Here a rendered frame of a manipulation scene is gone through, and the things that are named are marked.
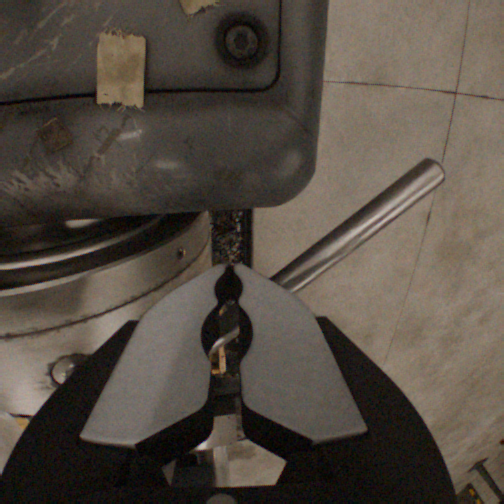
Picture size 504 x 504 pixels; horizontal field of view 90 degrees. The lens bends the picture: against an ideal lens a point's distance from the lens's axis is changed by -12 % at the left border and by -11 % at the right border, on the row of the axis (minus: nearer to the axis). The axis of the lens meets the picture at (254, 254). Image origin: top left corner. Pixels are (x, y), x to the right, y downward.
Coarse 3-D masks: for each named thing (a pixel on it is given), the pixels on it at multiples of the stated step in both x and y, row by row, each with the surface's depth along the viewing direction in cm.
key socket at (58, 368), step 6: (60, 360) 19; (66, 360) 19; (72, 360) 19; (78, 360) 20; (84, 360) 20; (54, 366) 19; (60, 366) 19; (66, 366) 19; (54, 372) 19; (60, 372) 19; (54, 378) 19; (60, 378) 20
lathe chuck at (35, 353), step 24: (192, 264) 26; (168, 288) 23; (120, 312) 20; (144, 312) 22; (0, 336) 17; (24, 336) 17; (48, 336) 18; (72, 336) 19; (96, 336) 20; (0, 360) 17; (24, 360) 18; (48, 360) 18; (0, 384) 18; (24, 384) 19; (48, 384) 19; (0, 408) 20; (24, 408) 20
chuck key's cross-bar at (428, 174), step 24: (432, 168) 10; (384, 192) 11; (408, 192) 10; (360, 216) 11; (384, 216) 10; (336, 240) 11; (360, 240) 11; (288, 264) 12; (312, 264) 11; (288, 288) 11
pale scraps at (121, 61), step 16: (192, 0) 9; (208, 0) 10; (192, 16) 10; (112, 48) 10; (128, 48) 10; (144, 48) 10; (112, 64) 10; (128, 64) 10; (144, 64) 10; (112, 80) 10; (128, 80) 10; (112, 96) 10; (128, 96) 11; (48, 128) 10; (64, 128) 11; (48, 144) 11; (64, 144) 11
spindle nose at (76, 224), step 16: (32, 224) 19; (48, 224) 19; (64, 224) 20; (80, 224) 21; (96, 224) 22; (112, 224) 23; (0, 240) 19; (16, 240) 19; (32, 240) 19; (48, 240) 20; (64, 240) 21; (80, 240) 21
